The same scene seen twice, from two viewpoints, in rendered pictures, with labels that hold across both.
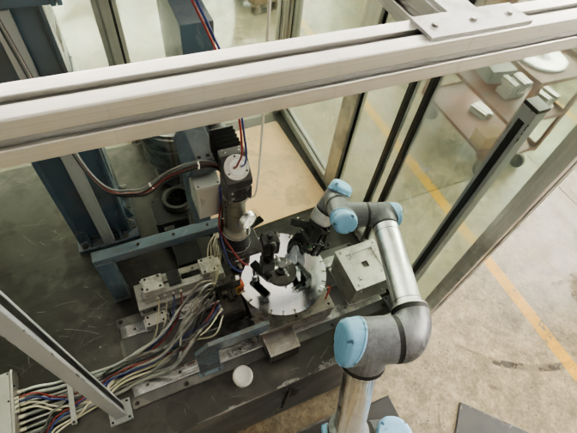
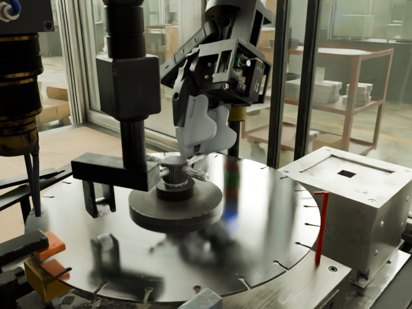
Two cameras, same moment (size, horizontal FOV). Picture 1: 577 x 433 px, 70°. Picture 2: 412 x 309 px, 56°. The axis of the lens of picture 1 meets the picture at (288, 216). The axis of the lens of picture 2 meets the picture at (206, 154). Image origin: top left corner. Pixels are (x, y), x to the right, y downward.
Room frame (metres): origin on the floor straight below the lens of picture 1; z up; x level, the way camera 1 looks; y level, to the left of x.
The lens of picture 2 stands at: (0.31, 0.07, 1.17)
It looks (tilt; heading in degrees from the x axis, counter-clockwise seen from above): 21 degrees down; 345
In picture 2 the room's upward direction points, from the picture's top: straight up
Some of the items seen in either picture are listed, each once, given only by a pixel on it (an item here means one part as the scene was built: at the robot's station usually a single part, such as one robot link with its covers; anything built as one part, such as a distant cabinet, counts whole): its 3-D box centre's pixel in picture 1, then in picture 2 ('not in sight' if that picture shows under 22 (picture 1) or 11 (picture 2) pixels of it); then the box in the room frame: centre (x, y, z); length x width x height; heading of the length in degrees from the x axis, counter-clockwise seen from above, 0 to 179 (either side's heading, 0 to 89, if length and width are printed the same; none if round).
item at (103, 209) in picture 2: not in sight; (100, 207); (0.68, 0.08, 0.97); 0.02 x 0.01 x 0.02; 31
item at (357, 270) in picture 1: (361, 272); (341, 211); (0.83, -0.32, 0.82); 0.18 x 0.18 x 0.15; 31
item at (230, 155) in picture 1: (218, 158); not in sight; (0.75, 0.21, 1.45); 0.35 x 0.07 x 0.28; 31
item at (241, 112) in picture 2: not in sight; (234, 110); (0.97, -0.17, 0.98); 0.05 x 0.04 x 0.03; 31
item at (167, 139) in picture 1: (177, 143); not in sight; (1.28, 0.54, 0.93); 0.31 x 0.31 x 0.36
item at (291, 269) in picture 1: (281, 270); (175, 192); (0.71, 0.00, 0.96); 0.11 x 0.11 x 0.03
